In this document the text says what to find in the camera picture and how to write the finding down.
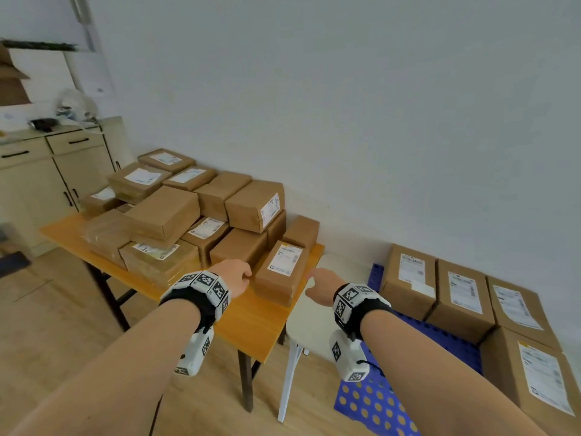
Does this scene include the person's left forearm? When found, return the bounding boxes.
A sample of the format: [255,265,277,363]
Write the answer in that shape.
[8,298,203,436]

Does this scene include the white marker-tagged wrist camera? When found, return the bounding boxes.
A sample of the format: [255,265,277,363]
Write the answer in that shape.
[174,326,215,377]
[329,329,371,383]

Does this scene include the white low table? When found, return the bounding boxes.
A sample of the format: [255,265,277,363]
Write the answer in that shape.
[277,254,378,424]

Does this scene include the dark floor object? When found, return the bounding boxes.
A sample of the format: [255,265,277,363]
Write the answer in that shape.
[0,222,33,277]

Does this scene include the black wristband with marker tags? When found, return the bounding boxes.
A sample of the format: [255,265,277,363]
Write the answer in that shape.
[159,270,232,334]
[332,283,393,342]

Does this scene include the person's right hand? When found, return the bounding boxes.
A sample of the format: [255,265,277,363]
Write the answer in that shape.
[304,267,349,308]

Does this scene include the open cardboard box on cabinet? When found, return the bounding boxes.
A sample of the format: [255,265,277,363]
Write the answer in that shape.
[0,42,31,107]

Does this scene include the white plastic bag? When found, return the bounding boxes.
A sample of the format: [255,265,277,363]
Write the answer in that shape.
[56,88,100,125]

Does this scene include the blue perforated plastic pallet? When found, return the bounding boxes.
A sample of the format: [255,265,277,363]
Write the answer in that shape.
[333,263,484,436]

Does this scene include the orange wooden table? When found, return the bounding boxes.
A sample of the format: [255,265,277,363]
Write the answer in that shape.
[39,213,326,414]

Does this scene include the person's left hand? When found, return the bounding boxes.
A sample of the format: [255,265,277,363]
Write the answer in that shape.
[208,259,253,300]

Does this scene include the person's right forearm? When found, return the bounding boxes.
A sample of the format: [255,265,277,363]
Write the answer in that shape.
[361,309,548,436]

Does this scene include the pile of brown cardboard parcels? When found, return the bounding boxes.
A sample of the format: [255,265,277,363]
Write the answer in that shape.
[77,148,321,309]

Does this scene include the beige cabinet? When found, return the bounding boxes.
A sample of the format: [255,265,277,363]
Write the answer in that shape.
[0,115,135,257]

